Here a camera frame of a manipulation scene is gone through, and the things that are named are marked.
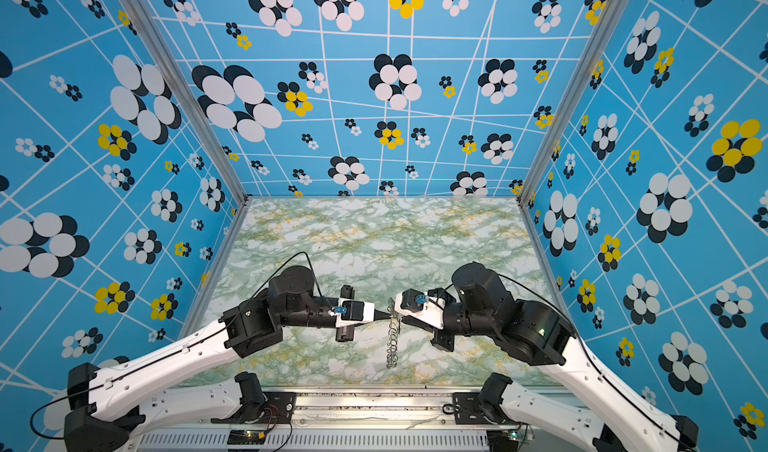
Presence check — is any metal keyring disc with rings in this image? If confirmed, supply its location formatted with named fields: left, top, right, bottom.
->
left=386, top=298, right=401, bottom=369

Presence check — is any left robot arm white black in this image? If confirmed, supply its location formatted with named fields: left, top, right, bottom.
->
left=63, top=266, right=388, bottom=451

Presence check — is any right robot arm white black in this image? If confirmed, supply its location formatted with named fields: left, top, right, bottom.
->
left=394, top=262, right=699, bottom=451

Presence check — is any right green circuit board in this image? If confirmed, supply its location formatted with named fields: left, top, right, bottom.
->
left=486, top=430, right=524, bottom=452

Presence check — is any green circuit board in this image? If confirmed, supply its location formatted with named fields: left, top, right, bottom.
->
left=486, top=430, right=524, bottom=452
left=227, top=429, right=268, bottom=447

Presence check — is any left green circuit board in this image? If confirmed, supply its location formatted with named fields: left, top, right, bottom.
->
left=227, top=429, right=268, bottom=447

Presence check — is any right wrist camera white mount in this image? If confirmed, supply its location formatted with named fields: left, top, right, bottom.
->
left=394, top=289, right=447, bottom=319

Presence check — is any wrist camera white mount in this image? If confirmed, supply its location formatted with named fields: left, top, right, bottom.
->
left=333, top=299, right=376, bottom=328
left=394, top=289, right=447, bottom=319

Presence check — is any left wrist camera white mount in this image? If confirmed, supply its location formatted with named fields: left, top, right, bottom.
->
left=333, top=299, right=376, bottom=328

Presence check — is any aluminium front rail frame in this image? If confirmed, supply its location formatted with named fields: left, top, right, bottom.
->
left=137, top=385, right=637, bottom=452

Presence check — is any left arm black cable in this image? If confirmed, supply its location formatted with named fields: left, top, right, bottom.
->
left=29, top=251, right=328, bottom=441

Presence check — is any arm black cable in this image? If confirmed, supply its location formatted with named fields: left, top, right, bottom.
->
left=440, top=271, right=700, bottom=452
left=29, top=251, right=328, bottom=441

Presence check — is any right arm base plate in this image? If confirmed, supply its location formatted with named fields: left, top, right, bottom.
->
left=442, top=392, right=524, bottom=428

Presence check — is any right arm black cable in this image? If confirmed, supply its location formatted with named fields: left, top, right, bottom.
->
left=440, top=271, right=700, bottom=452

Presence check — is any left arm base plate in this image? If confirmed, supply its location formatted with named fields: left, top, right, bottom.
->
left=210, top=391, right=298, bottom=425

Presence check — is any right aluminium corner post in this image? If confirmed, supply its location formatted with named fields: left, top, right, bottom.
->
left=519, top=0, right=630, bottom=207

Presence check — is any aluminium corner post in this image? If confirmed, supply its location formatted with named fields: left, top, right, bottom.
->
left=119, top=0, right=248, bottom=207
left=519, top=0, right=630, bottom=207

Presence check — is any left aluminium corner post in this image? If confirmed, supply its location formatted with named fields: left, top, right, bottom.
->
left=119, top=0, right=248, bottom=207

